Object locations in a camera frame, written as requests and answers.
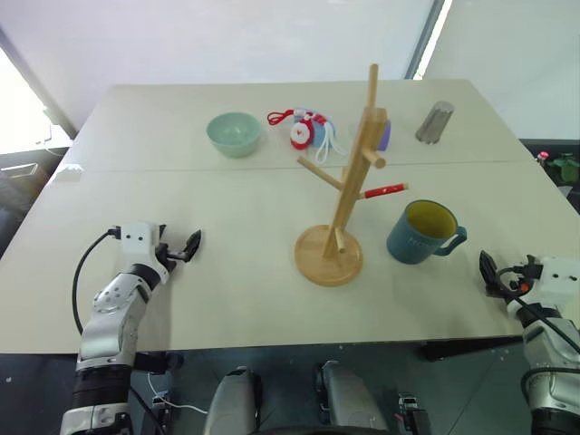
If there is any ribbed silver metal cylinder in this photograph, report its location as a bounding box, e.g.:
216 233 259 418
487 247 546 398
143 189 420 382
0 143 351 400
415 101 456 146

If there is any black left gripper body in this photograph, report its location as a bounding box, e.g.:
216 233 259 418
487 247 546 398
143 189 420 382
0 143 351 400
155 241 189 274

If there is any blue knitted pouch white cord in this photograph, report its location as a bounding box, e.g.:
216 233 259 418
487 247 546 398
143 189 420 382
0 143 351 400
293 107 346 164

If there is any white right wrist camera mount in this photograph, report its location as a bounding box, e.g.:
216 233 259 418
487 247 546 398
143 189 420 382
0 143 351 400
527 256 580 314

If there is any red marker pen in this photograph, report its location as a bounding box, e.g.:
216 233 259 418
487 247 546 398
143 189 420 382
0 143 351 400
363 182 408 199

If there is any wooden mug tree stand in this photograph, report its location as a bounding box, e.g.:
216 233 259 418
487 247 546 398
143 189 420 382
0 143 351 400
293 63 410 287

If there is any small white object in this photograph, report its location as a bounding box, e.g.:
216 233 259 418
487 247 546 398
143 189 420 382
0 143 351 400
56 163 86 183

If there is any thin white cable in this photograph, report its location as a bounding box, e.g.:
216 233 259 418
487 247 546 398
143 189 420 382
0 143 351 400
148 371 209 416

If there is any dark window frame post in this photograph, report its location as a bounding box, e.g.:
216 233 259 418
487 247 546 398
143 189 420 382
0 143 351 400
403 0 448 81

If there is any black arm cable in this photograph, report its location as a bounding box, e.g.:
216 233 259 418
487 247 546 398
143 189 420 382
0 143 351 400
72 228 122 336
496 266 580 354

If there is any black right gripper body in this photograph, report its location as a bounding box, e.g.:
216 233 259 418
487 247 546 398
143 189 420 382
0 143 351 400
497 265 544 301

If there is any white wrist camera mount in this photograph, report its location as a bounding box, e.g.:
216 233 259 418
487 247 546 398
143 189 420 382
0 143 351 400
527 256 580 314
119 221 170 274

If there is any green plant red flower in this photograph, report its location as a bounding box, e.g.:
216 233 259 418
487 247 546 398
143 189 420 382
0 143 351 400
536 151 580 186

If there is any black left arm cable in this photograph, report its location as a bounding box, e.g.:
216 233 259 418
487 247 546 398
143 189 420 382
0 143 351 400
72 228 122 336

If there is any red white knitted pouch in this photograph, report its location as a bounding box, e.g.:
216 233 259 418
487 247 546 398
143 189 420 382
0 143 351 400
266 108 318 151

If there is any purple object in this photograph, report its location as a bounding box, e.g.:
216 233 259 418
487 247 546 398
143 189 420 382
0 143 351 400
377 118 392 152

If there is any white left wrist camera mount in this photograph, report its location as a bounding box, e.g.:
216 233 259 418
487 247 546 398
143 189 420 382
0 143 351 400
119 221 170 274

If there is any grey rounded housing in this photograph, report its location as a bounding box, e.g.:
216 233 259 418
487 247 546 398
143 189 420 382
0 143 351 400
313 361 390 435
202 365 264 435

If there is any blue mug yellow inside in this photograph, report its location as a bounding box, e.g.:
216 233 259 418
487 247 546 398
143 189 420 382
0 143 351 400
385 198 468 266

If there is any light green bowl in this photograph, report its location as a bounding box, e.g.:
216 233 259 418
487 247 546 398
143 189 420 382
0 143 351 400
206 111 263 160

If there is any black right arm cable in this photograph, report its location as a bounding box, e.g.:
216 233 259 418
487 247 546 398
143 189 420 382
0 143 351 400
496 266 580 354

